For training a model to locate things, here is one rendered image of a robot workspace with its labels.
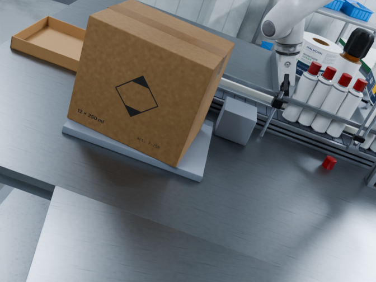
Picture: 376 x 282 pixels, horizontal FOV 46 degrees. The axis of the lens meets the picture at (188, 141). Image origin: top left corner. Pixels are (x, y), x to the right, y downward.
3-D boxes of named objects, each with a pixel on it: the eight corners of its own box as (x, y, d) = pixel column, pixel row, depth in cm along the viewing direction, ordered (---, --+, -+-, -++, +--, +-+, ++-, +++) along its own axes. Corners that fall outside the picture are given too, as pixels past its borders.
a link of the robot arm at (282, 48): (304, 45, 132) (302, 55, 133) (301, 37, 139) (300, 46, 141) (275, 45, 133) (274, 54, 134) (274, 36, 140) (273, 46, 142)
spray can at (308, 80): (296, 118, 150) (325, 64, 140) (295, 125, 145) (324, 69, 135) (282, 112, 150) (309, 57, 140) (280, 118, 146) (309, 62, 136)
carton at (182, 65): (201, 128, 129) (235, 42, 115) (175, 168, 108) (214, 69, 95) (107, 87, 132) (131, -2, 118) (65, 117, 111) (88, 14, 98)
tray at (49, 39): (125, 55, 160) (128, 45, 158) (103, 82, 137) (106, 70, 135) (45, 26, 159) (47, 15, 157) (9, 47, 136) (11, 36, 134)
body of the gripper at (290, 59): (301, 52, 132) (297, 88, 138) (299, 42, 141) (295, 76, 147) (276, 52, 133) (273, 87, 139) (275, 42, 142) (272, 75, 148)
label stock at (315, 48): (333, 88, 191) (350, 57, 184) (292, 76, 186) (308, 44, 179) (317, 68, 208) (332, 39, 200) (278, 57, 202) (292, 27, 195)
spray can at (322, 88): (306, 120, 152) (335, 66, 142) (312, 128, 148) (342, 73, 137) (293, 117, 150) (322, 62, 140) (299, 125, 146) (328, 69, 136)
